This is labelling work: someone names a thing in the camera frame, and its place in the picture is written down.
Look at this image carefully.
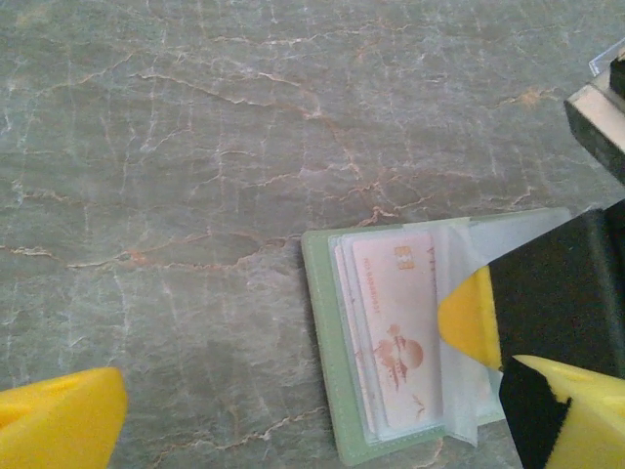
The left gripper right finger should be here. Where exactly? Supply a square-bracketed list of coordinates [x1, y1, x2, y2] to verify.
[497, 354, 625, 469]

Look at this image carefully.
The pale pink credit card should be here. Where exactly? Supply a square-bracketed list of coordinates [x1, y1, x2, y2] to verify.
[350, 229, 444, 432]

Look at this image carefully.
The green card holder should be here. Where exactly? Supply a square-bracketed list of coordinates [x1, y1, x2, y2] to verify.
[300, 207, 573, 466]

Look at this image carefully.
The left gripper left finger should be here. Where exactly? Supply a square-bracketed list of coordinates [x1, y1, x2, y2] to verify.
[0, 366, 129, 469]

